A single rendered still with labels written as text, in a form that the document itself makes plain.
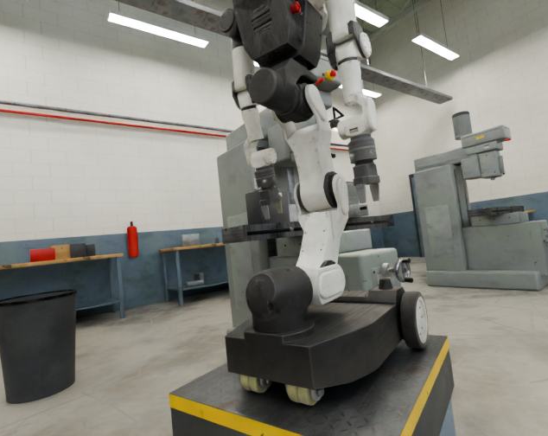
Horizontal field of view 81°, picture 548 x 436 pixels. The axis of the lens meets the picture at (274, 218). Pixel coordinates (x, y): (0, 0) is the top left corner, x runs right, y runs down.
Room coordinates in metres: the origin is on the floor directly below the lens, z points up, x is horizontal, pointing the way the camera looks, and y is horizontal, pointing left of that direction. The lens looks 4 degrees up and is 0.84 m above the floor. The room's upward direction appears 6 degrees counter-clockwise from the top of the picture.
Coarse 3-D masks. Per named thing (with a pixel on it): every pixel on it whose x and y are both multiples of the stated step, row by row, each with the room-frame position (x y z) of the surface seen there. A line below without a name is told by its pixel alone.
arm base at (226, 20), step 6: (228, 12) 1.22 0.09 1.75; (222, 18) 1.24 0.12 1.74; (228, 18) 1.22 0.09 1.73; (234, 18) 1.21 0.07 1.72; (222, 24) 1.24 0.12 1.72; (228, 24) 1.22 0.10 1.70; (234, 24) 1.21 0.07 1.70; (222, 30) 1.24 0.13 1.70; (228, 30) 1.23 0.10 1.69; (234, 30) 1.22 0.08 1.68; (228, 36) 1.25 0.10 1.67; (234, 36) 1.23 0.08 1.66; (240, 36) 1.24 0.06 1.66
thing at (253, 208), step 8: (256, 192) 1.72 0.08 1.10; (280, 192) 1.82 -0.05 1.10; (248, 200) 1.78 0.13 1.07; (256, 200) 1.73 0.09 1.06; (248, 208) 1.78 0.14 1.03; (256, 208) 1.73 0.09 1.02; (272, 208) 1.77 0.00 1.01; (288, 208) 1.86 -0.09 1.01; (248, 216) 1.79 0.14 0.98; (256, 216) 1.74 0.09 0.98; (272, 216) 1.77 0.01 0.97; (280, 216) 1.81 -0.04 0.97; (288, 216) 1.85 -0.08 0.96; (248, 224) 1.79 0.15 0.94
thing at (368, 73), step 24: (120, 0) 3.29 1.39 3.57; (144, 0) 3.33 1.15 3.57; (168, 0) 3.36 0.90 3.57; (192, 24) 3.79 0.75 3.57; (216, 24) 3.83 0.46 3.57; (384, 72) 5.63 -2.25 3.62; (432, 96) 6.86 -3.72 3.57; (96, 120) 4.96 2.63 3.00; (144, 120) 5.39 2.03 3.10; (336, 144) 8.21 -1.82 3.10
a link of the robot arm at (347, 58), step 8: (352, 40) 1.01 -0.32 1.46; (336, 48) 1.04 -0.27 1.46; (344, 48) 1.02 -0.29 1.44; (352, 48) 1.01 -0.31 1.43; (336, 56) 1.04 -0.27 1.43; (344, 56) 1.02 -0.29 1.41; (352, 56) 1.01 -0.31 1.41; (360, 56) 1.03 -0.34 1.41; (336, 64) 1.06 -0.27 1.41; (344, 64) 1.02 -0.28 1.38; (352, 64) 1.01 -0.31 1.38; (344, 72) 1.02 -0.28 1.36; (352, 72) 1.01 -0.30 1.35; (360, 72) 1.03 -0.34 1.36; (344, 80) 1.03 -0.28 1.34; (352, 80) 1.02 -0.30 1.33; (360, 80) 1.03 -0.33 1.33; (344, 88) 1.04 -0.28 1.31; (352, 88) 1.02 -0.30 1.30; (360, 88) 1.03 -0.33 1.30; (344, 96) 1.05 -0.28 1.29
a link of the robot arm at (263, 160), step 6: (264, 150) 1.33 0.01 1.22; (270, 150) 1.32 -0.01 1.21; (252, 156) 1.36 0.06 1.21; (258, 156) 1.34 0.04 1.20; (264, 156) 1.32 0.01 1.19; (270, 156) 1.32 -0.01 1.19; (276, 156) 1.36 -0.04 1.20; (252, 162) 1.36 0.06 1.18; (258, 162) 1.35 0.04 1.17; (264, 162) 1.34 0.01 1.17; (270, 162) 1.33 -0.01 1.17; (258, 168) 1.36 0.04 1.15; (264, 168) 1.35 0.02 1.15; (270, 168) 1.36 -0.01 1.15; (258, 174) 1.35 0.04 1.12; (264, 174) 1.35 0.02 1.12; (270, 174) 1.35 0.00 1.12
